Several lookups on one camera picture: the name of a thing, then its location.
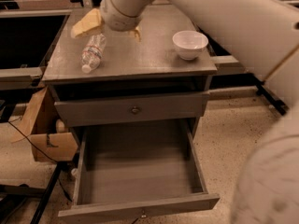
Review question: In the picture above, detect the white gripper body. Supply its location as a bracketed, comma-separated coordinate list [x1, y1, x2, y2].
[100, 0, 141, 32]

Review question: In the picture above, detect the clear plastic water bottle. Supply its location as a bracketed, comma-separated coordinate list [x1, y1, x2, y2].
[81, 34, 107, 74]

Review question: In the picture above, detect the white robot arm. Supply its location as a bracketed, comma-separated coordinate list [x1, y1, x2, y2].
[71, 0, 299, 224]

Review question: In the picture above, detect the grey wooden drawer cabinet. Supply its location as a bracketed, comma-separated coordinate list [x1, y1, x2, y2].
[43, 5, 217, 131]

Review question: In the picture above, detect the grey top drawer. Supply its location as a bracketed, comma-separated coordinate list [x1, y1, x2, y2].
[55, 91, 209, 127]

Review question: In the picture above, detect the open grey middle drawer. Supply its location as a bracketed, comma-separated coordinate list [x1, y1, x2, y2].
[59, 119, 220, 224]

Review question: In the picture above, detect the white ceramic bowl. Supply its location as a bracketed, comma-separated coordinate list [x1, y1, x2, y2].
[172, 31, 208, 61]

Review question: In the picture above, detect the brown cardboard box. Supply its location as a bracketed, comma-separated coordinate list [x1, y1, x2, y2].
[11, 88, 78, 162]

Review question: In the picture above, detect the black metal stand leg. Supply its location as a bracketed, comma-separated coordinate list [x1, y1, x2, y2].
[30, 162, 63, 224]

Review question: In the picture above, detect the grey left barrier rail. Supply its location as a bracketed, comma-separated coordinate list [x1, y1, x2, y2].
[0, 67, 44, 91]

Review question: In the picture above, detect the grey barrier rail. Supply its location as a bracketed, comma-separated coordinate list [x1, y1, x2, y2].
[211, 55, 246, 76]
[0, 67, 44, 91]

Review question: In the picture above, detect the grey right barrier rail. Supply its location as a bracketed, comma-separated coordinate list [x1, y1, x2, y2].
[211, 55, 246, 76]

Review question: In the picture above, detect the black cable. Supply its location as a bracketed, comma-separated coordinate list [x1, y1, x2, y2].
[7, 120, 73, 203]

